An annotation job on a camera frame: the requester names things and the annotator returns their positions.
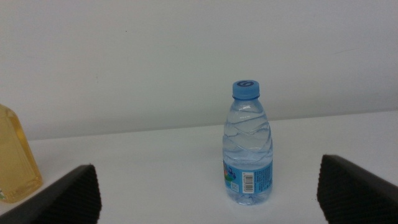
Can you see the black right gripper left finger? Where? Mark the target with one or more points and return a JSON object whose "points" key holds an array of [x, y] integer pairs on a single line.
{"points": [[68, 199]]}

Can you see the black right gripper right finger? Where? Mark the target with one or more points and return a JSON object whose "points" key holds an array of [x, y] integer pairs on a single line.
{"points": [[354, 193]]}

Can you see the yellow tea bottle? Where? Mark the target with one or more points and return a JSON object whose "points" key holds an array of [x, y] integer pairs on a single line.
{"points": [[15, 161]]}

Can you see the small blue-capped water bottle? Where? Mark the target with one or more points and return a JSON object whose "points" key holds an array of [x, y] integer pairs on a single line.
{"points": [[247, 140]]}

